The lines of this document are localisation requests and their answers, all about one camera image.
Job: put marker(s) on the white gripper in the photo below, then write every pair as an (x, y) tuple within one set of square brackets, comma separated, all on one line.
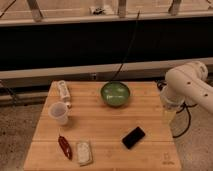
[(170, 100)]

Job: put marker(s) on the black rectangular eraser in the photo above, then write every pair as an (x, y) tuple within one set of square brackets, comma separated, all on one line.
[(133, 137)]

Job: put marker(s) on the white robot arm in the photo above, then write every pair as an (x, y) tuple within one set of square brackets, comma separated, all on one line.
[(183, 82)]

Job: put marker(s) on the green ceramic bowl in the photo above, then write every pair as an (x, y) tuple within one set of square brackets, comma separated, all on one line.
[(115, 94)]

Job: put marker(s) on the translucent plastic measuring cup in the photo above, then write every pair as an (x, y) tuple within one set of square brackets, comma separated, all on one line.
[(59, 112)]

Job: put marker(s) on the white rectangular packet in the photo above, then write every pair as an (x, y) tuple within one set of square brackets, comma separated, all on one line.
[(84, 153)]

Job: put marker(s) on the red chili pepper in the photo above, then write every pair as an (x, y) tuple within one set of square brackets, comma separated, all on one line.
[(66, 148)]

